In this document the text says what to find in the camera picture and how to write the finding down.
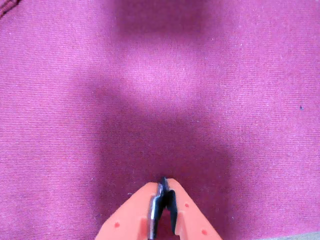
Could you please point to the maroon cloth trousers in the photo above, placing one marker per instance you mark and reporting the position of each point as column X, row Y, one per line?
column 75, row 100

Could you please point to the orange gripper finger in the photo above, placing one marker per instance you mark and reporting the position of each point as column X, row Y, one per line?
column 190, row 217
column 132, row 215

